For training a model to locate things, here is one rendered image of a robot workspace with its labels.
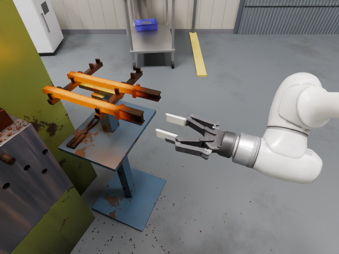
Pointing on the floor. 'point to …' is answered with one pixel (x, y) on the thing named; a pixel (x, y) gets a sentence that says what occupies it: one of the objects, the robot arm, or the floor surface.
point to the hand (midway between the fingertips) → (169, 127)
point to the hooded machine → (41, 25)
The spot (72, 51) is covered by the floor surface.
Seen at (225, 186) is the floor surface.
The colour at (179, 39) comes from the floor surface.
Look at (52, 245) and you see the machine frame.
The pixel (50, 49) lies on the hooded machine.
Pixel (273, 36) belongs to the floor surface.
